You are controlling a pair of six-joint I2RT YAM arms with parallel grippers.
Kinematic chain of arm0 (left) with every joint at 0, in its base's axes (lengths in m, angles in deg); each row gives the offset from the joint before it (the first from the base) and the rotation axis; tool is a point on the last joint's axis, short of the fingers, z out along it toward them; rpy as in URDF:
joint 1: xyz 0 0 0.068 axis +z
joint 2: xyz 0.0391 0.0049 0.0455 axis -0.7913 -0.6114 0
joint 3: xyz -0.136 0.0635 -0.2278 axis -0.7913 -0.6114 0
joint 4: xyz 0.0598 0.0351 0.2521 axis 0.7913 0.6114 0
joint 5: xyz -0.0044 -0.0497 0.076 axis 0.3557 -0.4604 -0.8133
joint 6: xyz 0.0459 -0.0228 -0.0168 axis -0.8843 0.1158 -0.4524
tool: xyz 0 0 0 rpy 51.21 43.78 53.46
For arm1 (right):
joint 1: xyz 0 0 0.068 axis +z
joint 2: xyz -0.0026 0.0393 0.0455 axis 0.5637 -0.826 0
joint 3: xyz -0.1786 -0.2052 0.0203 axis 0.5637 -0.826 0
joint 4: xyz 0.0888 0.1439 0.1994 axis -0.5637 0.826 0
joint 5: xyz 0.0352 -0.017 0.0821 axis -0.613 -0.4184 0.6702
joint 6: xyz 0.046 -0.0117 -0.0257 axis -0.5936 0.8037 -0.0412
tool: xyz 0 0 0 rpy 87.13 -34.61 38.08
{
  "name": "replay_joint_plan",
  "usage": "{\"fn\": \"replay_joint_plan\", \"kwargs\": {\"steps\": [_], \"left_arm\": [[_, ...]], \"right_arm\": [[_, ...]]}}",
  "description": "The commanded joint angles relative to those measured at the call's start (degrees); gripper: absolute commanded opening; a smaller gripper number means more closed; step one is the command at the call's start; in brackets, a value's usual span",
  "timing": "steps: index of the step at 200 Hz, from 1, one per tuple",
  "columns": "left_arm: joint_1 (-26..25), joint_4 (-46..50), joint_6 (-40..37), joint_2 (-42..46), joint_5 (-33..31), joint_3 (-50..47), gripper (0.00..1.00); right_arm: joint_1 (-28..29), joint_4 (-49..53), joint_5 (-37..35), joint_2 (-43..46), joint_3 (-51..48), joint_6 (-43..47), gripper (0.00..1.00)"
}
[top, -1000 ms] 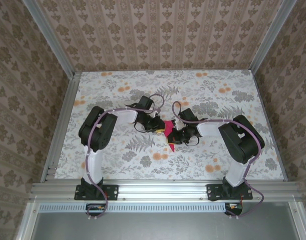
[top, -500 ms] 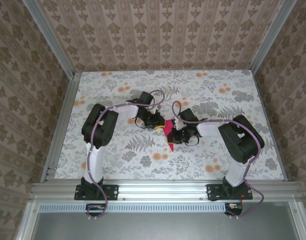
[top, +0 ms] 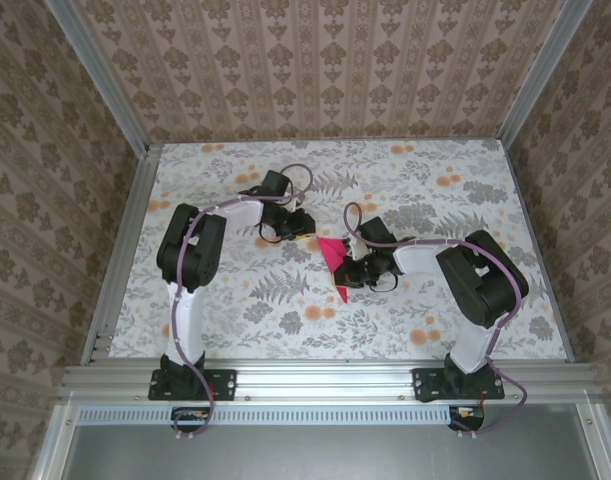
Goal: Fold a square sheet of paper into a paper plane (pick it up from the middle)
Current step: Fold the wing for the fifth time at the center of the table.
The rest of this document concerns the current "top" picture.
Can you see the pink paper sheet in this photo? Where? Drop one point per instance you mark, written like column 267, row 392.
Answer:
column 332, row 250

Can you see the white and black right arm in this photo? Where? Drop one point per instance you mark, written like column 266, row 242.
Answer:
column 485, row 285

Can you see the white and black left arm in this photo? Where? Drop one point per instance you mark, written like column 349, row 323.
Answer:
column 190, row 250

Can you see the floral patterned table sheet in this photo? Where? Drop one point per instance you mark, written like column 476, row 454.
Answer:
column 285, row 325

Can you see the grey metal panel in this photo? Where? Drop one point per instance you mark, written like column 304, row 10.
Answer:
column 325, row 455

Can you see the small black circuit board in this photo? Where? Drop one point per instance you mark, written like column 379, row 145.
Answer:
column 195, row 417
column 467, row 417

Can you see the long aluminium base rail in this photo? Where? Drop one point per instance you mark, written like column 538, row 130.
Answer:
column 325, row 377

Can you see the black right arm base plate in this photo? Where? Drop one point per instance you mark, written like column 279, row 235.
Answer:
column 427, row 385

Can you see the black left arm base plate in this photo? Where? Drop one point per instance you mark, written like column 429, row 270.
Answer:
column 220, row 385

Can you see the aluminium side rail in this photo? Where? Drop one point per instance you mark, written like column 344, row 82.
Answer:
column 120, row 255

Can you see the aluminium corner post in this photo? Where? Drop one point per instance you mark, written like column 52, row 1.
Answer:
column 100, row 80
column 540, row 75

